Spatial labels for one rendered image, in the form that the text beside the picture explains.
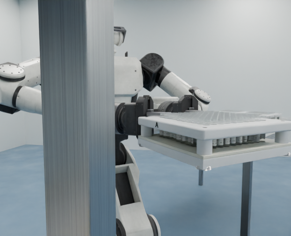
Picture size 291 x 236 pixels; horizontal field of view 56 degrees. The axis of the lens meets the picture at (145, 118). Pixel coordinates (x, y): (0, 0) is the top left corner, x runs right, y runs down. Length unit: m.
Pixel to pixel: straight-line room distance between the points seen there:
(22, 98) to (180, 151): 0.49
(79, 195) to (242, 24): 4.88
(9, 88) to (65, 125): 0.57
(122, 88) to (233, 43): 4.03
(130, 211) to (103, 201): 0.74
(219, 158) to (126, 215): 0.62
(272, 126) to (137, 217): 0.64
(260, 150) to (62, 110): 0.40
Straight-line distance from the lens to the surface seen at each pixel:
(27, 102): 0.83
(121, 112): 0.73
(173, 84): 1.21
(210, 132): 0.48
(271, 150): 0.60
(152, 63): 1.23
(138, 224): 1.05
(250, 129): 0.55
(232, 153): 0.52
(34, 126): 6.06
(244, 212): 1.60
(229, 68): 4.96
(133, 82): 1.12
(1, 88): 0.87
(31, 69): 0.98
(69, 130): 0.29
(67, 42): 0.30
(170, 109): 0.85
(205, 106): 1.15
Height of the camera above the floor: 1.11
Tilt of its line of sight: 6 degrees down
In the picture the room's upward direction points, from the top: straight up
